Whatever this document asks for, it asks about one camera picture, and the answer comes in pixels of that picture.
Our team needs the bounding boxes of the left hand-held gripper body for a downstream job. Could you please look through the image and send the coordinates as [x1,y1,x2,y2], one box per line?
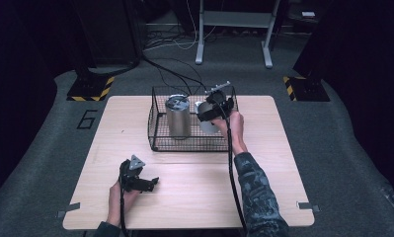
[118,154,146,193]

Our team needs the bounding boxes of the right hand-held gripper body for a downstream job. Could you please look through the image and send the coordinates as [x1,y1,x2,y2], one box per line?
[204,81,235,119]

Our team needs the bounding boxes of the silver metal mug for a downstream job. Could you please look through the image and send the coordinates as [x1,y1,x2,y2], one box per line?
[195,101,223,135]

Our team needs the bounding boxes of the steel tumbler with lid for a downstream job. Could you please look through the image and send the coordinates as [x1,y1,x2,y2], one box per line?
[165,94,192,140]

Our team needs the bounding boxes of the black wire basket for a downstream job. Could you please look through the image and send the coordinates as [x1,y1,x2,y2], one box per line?
[147,86,240,153]

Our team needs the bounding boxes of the person's left hand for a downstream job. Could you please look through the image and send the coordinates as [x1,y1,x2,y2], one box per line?
[107,181,141,226]

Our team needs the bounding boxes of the person's right hand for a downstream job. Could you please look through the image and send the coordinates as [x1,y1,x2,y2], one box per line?
[211,111,248,156]

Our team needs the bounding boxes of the grey tape strip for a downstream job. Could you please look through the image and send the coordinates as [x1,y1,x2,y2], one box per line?
[55,201,81,219]
[296,200,321,213]

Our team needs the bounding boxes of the black cabinet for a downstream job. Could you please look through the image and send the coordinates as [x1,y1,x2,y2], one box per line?
[70,0,143,68]

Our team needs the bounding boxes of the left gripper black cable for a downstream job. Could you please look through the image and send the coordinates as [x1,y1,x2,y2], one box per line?
[118,184,130,237]

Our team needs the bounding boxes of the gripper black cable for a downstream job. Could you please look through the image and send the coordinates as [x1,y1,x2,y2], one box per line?
[118,184,130,237]
[215,100,249,237]

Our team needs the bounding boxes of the black floor cable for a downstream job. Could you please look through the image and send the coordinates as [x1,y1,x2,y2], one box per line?
[140,53,209,97]

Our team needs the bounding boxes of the white metal stand frame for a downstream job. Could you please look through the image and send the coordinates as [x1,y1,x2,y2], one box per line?
[195,0,281,69]

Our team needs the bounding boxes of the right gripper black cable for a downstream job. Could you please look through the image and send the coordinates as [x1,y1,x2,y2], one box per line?
[215,100,249,237]

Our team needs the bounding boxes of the white floor cables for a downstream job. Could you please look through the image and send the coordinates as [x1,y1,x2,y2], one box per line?
[144,0,218,52]

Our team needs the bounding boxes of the black yellow striped base plate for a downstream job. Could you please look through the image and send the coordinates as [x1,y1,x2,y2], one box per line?
[66,75,116,103]
[282,76,331,103]

